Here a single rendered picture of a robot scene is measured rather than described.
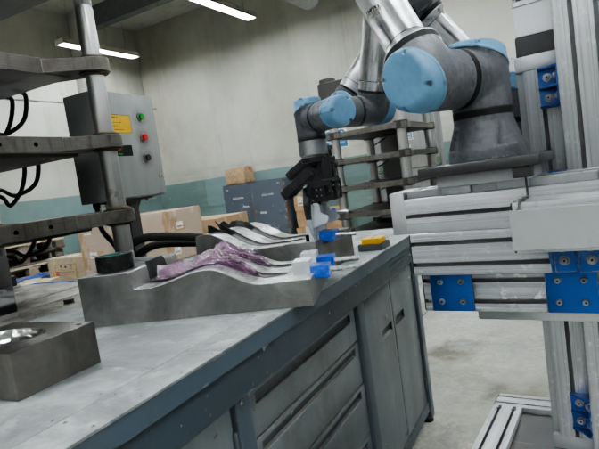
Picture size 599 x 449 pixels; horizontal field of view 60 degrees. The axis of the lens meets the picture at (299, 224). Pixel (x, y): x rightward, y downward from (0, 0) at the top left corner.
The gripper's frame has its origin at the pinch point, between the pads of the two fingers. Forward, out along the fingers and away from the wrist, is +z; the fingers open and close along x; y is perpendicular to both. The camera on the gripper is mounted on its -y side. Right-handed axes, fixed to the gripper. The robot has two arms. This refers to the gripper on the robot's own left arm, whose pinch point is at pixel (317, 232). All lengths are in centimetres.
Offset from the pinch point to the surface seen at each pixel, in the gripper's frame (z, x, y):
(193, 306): 8.2, -42.0, -10.4
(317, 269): 4.3, -28.6, 12.4
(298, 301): 9.2, -35.6, 10.5
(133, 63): -275, 664, -647
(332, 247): 4.6, 3.3, 2.2
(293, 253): 4.0, -6.8, -4.3
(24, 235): -10, -28, -79
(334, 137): -53, 397, -151
